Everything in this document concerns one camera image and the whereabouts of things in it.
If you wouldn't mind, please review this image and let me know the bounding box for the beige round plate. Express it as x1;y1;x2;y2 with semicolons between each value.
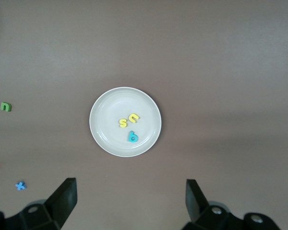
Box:
89;86;162;158

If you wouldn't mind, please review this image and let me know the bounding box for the brown table cover sheet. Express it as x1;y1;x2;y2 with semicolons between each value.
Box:
0;0;288;230

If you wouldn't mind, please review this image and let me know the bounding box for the teal letter b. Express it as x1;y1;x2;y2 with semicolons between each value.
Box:
127;130;139;143

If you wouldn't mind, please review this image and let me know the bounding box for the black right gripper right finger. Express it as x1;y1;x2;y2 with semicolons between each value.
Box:
182;179;283;230

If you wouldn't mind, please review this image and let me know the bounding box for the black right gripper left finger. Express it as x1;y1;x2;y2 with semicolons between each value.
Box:
0;177;78;230

